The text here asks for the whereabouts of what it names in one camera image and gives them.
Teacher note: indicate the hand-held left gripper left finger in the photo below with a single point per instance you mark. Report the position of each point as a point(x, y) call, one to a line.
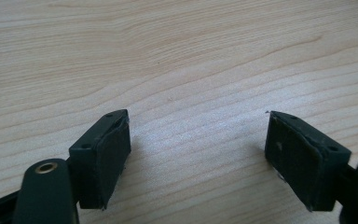
point(101, 161)

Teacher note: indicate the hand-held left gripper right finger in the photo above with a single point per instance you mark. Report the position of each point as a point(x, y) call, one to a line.
point(304, 161)

